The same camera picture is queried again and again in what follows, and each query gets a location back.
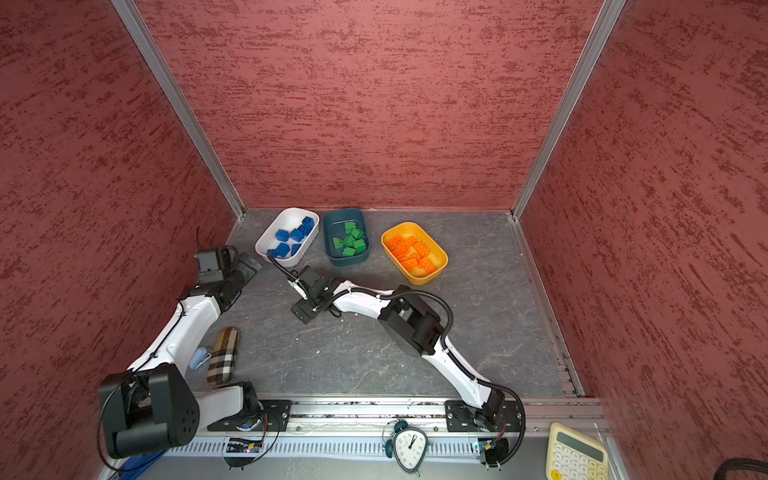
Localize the left circuit board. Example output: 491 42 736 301
226 438 263 454

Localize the blue utility knife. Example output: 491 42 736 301
108 450 166 480

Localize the large blue lego bottom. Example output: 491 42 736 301
298 224 314 236

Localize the yellow plastic bin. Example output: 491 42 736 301
381 221 449 286

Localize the aluminium rail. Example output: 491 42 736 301
262 396 611 438

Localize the teal alarm clock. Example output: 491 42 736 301
384 419 430 477

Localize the right circuit board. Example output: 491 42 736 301
475 438 509 468

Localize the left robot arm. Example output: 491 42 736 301
96 245 265 459

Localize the light blue small object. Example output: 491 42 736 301
189 347 212 370

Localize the dark teal plastic bin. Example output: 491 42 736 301
323 208 371 267

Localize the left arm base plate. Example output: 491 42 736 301
207 399 293 433

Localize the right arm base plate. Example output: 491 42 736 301
444 400 524 433

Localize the white plastic bin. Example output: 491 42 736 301
255 207 320 268

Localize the circuit board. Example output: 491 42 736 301
475 438 509 468
226 438 263 454

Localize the yellow calculator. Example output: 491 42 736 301
545 422 610 480

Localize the plaid pouch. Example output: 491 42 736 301
206 327 240 387

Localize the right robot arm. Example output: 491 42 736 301
285 267 525 432

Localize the orange lego cluster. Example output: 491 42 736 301
392 244 409 261

